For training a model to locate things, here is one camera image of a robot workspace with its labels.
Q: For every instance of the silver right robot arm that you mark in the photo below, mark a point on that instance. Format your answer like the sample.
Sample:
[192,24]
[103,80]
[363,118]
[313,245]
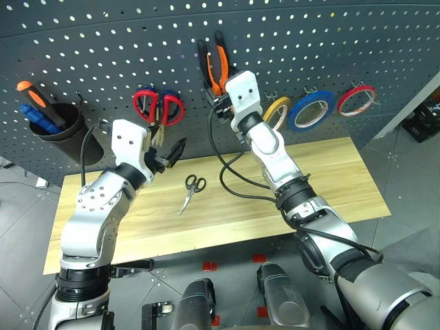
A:
[275,151]

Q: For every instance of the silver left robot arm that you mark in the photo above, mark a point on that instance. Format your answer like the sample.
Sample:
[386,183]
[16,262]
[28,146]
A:
[89,213]

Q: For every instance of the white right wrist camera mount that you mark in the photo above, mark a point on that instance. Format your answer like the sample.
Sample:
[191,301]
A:
[244,96]

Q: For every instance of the dark grey rounded shape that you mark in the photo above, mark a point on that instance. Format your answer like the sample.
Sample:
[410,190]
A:
[283,295]
[194,306]

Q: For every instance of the orange and black pliers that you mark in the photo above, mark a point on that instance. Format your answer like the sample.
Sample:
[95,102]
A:
[223,65]

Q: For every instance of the black table clamp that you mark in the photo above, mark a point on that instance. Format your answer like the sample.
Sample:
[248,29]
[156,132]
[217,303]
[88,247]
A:
[132,267]

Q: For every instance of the light grey pegboard frame post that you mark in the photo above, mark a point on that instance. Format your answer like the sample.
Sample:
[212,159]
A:
[402,106]

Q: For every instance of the silver pegboard hook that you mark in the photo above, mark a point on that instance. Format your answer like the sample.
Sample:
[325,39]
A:
[272,94]
[361,84]
[311,90]

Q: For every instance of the blue tape roll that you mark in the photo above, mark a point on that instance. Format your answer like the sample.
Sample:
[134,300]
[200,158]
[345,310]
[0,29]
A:
[326,98]

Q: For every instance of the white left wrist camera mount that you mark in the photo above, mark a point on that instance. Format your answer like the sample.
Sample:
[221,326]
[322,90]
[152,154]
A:
[129,144]

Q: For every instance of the orange and black screwdriver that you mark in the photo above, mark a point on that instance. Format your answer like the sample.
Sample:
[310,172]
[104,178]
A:
[38,98]

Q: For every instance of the red tape roll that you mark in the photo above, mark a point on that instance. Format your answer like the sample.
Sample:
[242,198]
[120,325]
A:
[354,91]

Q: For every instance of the black box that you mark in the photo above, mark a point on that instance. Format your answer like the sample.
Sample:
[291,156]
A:
[424,120]

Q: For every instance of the small black scissors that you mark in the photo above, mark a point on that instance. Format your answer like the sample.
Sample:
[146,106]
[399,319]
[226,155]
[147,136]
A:
[187,201]

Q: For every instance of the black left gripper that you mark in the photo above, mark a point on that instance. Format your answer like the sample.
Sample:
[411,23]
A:
[156,163]

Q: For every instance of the dark grey metal pegboard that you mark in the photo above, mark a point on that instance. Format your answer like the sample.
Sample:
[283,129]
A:
[103,41]

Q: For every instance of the yellow tape roll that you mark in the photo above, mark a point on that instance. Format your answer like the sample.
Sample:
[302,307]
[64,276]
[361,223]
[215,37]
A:
[275,103]

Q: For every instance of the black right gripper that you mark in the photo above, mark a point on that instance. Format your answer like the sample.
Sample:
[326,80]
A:
[220,104]

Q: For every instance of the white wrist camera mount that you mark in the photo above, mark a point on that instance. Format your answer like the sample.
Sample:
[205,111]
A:
[129,144]
[244,96]

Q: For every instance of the black cylindrical tool cup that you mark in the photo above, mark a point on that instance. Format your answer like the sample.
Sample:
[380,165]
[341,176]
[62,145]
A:
[76,144]

